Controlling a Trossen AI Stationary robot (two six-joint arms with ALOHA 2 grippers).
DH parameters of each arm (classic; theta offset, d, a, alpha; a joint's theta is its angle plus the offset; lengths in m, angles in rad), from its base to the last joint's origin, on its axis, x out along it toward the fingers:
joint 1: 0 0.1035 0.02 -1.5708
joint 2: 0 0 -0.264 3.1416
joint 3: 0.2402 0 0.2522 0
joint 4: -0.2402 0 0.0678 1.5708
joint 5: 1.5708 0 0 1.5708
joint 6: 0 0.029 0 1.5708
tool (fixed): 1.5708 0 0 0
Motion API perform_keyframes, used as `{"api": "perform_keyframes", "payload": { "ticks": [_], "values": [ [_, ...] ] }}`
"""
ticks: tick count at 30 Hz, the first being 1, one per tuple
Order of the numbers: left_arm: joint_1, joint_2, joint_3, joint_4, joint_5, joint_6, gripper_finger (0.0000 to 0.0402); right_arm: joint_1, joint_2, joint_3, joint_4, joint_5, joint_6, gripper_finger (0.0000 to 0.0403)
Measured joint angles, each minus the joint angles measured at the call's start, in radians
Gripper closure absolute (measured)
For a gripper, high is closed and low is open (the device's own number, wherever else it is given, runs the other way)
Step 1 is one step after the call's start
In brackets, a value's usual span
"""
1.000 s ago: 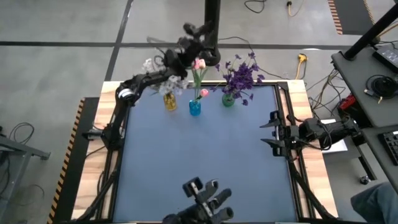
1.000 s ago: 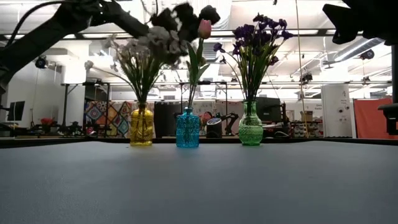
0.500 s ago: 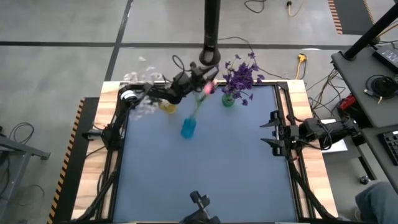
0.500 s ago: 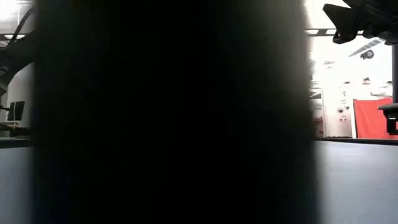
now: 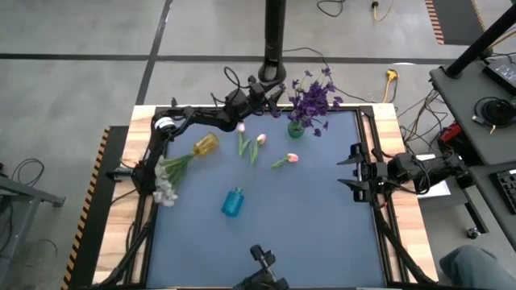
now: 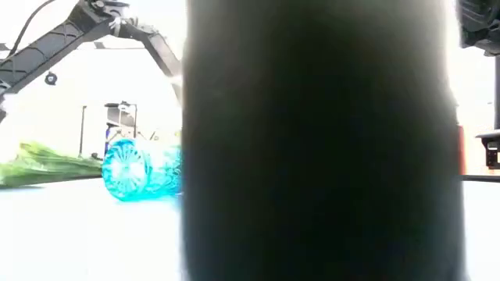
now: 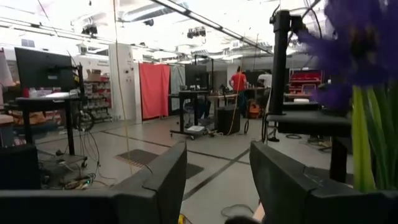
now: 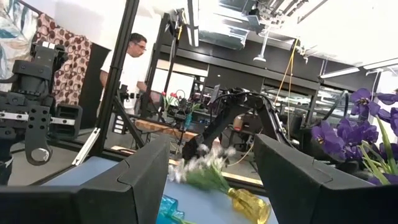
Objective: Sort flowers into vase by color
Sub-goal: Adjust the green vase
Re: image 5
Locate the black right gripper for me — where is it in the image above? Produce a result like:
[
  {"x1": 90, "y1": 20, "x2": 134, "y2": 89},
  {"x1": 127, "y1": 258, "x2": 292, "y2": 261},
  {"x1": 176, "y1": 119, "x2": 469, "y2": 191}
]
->
[{"x1": 337, "y1": 141, "x2": 390, "y2": 203}]

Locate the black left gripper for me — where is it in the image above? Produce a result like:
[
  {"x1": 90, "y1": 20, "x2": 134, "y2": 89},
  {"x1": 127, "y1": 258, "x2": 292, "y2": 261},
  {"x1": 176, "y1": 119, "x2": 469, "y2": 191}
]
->
[{"x1": 246, "y1": 86, "x2": 286, "y2": 119}]

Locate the green glass vase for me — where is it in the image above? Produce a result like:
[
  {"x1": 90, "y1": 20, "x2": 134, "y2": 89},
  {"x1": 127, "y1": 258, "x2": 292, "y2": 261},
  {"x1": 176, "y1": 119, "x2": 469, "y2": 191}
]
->
[{"x1": 287, "y1": 120, "x2": 306, "y2": 139}]

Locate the pink artificial tulip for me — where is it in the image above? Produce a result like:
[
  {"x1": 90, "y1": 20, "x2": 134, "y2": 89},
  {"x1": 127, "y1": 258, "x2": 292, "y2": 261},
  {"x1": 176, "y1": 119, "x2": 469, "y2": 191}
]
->
[
  {"x1": 235, "y1": 122, "x2": 252, "y2": 157},
  {"x1": 270, "y1": 152, "x2": 300, "y2": 169},
  {"x1": 248, "y1": 133, "x2": 268, "y2": 166}
]

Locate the yellow glass vase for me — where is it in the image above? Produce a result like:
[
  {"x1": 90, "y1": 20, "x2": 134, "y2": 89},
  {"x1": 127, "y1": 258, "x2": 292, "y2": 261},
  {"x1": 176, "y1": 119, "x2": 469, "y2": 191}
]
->
[{"x1": 192, "y1": 131, "x2": 221, "y2": 158}]

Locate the blue glass vase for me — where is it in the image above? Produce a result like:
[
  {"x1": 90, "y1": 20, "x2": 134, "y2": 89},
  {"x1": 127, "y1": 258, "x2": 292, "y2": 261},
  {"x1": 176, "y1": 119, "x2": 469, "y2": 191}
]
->
[{"x1": 220, "y1": 186, "x2": 246, "y2": 218}]

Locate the black cylindrical pole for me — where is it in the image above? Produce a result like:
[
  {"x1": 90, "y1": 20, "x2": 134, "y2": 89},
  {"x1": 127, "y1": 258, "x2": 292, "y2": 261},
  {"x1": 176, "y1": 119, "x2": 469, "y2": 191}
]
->
[{"x1": 257, "y1": 0, "x2": 288, "y2": 87}]

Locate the white paper sheet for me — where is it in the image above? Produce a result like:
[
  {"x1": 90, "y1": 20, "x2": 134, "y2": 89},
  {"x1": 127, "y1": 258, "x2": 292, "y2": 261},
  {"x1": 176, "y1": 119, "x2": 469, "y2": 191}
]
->
[{"x1": 414, "y1": 152, "x2": 452, "y2": 200}]

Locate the red box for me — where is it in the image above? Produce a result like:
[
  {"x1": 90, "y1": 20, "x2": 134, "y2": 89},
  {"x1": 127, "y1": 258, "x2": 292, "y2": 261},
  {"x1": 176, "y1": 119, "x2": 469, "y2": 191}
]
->
[{"x1": 439, "y1": 122, "x2": 464, "y2": 144}]

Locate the blue table mat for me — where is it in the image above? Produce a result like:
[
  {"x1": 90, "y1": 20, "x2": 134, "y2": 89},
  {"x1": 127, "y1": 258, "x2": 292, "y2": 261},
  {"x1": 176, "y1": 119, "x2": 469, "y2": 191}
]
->
[{"x1": 145, "y1": 110, "x2": 387, "y2": 289}]

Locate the grey side desk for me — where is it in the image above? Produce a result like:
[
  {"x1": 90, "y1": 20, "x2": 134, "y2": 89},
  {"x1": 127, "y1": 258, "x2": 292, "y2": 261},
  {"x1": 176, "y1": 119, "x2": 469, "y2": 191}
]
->
[{"x1": 428, "y1": 56, "x2": 516, "y2": 253}]

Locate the black keyboard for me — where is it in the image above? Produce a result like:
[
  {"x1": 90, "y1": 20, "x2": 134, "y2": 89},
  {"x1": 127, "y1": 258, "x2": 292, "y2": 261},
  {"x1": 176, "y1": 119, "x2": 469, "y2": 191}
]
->
[{"x1": 489, "y1": 168, "x2": 516, "y2": 216}]

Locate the person's leg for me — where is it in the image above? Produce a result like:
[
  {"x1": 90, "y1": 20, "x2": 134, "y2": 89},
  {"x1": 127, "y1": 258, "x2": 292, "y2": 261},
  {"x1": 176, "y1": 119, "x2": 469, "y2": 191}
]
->
[{"x1": 438, "y1": 244, "x2": 516, "y2": 290}]

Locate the black electronic box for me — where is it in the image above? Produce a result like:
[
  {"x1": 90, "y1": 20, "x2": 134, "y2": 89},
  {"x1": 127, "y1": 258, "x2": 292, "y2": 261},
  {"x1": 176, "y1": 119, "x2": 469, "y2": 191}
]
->
[{"x1": 482, "y1": 56, "x2": 516, "y2": 96}]

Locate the black mat hazard-striped edge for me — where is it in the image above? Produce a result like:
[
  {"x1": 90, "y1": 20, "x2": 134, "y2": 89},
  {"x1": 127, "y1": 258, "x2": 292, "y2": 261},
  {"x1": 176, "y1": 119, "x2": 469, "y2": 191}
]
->
[
  {"x1": 60, "y1": 125, "x2": 131, "y2": 290},
  {"x1": 425, "y1": 0, "x2": 489, "y2": 46}
]

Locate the black slanted pole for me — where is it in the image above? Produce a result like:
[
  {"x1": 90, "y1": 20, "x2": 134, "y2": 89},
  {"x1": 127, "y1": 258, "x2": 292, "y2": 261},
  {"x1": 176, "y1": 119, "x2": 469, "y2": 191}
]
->
[{"x1": 445, "y1": 3, "x2": 516, "y2": 80}]

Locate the grey metal cart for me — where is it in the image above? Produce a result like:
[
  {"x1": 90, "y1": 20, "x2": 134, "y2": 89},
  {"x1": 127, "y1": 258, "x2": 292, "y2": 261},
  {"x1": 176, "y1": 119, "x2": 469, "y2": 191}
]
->
[{"x1": 0, "y1": 163, "x2": 68, "y2": 290}]

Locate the long black floor cable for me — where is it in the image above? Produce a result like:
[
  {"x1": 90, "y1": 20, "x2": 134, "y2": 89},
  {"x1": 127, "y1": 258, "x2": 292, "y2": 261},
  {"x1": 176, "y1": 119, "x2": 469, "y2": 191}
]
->
[{"x1": 283, "y1": 46, "x2": 378, "y2": 104}]

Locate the black metal table frame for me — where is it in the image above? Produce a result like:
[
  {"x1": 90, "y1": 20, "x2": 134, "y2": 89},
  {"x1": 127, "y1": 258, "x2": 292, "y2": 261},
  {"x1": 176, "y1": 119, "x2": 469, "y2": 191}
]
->
[{"x1": 93, "y1": 96, "x2": 444, "y2": 290}]

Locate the tangled cable bundle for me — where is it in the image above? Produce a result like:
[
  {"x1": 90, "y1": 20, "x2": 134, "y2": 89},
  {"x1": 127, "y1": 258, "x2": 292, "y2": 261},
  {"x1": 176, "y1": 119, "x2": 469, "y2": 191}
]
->
[{"x1": 397, "y1": 88, "x2": 451, "y2": 142}]

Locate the yellow power plug cable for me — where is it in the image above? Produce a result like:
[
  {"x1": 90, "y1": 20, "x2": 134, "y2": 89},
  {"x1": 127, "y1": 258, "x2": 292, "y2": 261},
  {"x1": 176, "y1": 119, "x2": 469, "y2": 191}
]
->
[{"x1": 381, "y1": 68, "x2": 401, "y2": 104}]

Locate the looped black floor cable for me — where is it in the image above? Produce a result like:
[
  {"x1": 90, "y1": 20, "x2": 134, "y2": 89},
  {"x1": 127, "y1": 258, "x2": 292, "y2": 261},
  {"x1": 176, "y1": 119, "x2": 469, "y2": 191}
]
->
[{"x1": 316, "y1": 0, "x2": 347, "y2": 19}]

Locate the yellow cable black plug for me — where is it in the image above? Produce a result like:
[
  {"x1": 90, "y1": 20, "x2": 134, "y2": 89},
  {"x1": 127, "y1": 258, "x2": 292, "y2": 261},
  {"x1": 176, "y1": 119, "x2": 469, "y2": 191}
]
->
[{"x1": 370, "y1": 0, "x2": 398, "y2": 23}]

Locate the black coiled cable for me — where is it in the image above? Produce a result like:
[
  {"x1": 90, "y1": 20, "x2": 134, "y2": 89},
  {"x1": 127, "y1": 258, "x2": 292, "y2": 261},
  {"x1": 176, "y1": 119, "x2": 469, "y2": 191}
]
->
[{"x1": 471, "y1": 96, "x2": 516, "y2": 130}]

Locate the black base bracket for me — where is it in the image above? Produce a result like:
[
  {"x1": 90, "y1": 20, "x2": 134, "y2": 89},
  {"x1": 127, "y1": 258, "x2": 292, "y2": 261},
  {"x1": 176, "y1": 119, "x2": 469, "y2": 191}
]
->
[{"x1": 106, "y1": 168, "x2": 136, "y2": 183}]

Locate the black cable beside cart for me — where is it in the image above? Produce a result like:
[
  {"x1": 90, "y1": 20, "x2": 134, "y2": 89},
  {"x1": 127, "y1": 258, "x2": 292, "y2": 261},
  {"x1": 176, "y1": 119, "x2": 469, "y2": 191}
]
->
[{"x1": 10, "y1": 157, "x2": 46, "y2": 189}]

